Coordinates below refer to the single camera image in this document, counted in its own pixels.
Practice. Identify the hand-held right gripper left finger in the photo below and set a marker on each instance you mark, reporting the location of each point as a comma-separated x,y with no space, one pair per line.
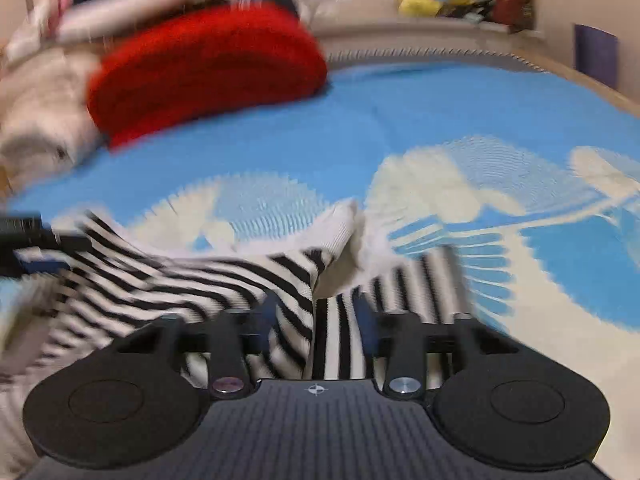
235,342

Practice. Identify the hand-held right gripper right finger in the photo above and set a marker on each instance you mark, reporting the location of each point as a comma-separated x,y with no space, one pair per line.
400,345

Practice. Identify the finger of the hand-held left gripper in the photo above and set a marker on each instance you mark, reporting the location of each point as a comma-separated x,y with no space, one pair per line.
30,234
35,266

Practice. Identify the black white striped hoodie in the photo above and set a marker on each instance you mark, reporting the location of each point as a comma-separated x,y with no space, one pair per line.
225,285

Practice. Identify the speckled grey-white folded blanket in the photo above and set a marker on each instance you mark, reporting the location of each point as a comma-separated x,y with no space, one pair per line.
35,160

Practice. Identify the cream folded blanket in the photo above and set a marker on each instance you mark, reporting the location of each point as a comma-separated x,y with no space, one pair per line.
45,90

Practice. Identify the red folded blanket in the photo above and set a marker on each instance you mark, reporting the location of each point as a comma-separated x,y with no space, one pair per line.
210,70

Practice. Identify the beige clothing pile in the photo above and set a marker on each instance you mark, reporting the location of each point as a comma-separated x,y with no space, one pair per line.
135,5

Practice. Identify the white window sill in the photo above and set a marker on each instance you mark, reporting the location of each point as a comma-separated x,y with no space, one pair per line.
400,25

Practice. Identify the small yellow plush toy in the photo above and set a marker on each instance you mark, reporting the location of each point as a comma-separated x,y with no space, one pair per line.
417,6

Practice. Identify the wooden bed frame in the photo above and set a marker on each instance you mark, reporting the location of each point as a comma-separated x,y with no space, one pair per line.
612,95

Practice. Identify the purple board against wall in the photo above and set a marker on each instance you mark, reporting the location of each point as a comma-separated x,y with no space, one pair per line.
596,55

